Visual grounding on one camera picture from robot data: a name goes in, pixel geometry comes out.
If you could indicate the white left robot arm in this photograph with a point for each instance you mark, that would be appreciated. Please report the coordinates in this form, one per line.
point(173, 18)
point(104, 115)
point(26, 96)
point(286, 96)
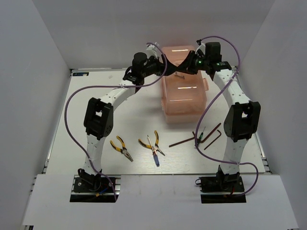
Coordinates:
point(99, 117)

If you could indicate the yellow pliers right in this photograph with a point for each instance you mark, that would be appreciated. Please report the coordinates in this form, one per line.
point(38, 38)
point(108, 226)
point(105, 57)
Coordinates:
point(156, 144)

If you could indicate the yellow needle-nose pliers left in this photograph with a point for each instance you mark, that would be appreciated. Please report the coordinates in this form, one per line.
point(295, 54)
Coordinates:
point(123, 150)

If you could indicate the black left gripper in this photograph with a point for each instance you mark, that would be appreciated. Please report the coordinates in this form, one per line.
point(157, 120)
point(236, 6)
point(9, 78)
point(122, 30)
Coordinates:
point(160, 65)

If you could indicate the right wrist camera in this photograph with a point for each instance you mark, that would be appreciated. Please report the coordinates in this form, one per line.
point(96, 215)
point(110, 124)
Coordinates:
point(200, 51)

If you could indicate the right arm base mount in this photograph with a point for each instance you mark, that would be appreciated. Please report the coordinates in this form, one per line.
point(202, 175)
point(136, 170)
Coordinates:
point(221, 189)

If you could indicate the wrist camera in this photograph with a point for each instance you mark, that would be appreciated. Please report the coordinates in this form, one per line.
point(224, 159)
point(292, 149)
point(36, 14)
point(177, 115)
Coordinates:
point(200, 51)
point(153, 50)

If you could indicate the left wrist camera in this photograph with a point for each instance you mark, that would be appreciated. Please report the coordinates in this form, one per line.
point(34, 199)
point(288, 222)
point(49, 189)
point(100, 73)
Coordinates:
point(153, 50)

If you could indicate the green black precision screwdriver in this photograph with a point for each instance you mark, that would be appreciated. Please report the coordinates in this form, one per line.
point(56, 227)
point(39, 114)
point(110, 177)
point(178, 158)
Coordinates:
point(200, 137)

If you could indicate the brown hex key right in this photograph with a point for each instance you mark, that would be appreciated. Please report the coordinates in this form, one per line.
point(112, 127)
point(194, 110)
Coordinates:
point(219, 134)

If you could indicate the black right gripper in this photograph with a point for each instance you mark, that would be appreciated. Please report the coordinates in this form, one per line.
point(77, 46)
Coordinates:
point(186, 66)

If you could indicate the brown hex key middle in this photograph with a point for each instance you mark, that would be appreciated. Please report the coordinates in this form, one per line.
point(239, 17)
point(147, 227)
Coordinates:
point(202, 141)

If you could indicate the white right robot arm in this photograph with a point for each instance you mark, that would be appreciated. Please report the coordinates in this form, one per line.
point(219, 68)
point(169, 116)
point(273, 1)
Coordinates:
point(242, 119)

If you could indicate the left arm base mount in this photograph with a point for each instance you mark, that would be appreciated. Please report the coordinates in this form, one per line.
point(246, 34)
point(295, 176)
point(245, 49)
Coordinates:
point(101, 192)

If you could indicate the red blue handled screwdriver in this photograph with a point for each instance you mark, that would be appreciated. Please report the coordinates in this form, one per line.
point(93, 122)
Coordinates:
point(155, 157)

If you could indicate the brown hex key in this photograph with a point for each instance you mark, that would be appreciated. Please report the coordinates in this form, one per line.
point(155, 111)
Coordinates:
point(219, 134)
point(202, 141)
point(183, 141)

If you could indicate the pink plastic toolbox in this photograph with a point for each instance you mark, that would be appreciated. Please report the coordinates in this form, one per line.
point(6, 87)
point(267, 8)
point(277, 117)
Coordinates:
point(183, 97)

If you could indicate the brown hex key left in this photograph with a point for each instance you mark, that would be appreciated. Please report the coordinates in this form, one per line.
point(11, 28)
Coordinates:
point(183, 141)

